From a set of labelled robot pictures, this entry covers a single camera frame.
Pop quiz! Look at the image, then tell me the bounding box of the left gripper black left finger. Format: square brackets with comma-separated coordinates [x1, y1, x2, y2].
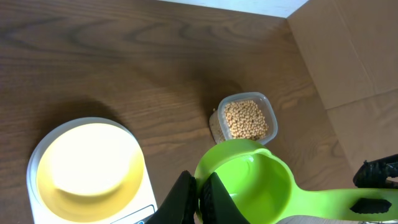
[146, 170, 197, 224]

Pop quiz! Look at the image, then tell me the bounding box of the green plastic measuring scoop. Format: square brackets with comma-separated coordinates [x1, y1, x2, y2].
[195, 139, 397, 223]

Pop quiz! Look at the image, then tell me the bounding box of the clear container of soybeans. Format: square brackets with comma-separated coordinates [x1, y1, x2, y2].
[209, 92, 278, 145]

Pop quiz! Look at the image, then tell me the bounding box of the white digital kitchen scale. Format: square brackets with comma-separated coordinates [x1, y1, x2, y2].
[26, 117, 157, 223]

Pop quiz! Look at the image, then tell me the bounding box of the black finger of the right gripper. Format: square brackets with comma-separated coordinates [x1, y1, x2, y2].
[353, 154, 397, 189]

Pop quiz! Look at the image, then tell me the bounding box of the yellow plastic bowl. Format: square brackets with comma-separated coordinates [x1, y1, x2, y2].
[36, 123, 145, 223]

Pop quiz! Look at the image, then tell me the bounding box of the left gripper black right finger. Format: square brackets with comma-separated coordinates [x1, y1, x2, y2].
[199, 172, 249, 224]

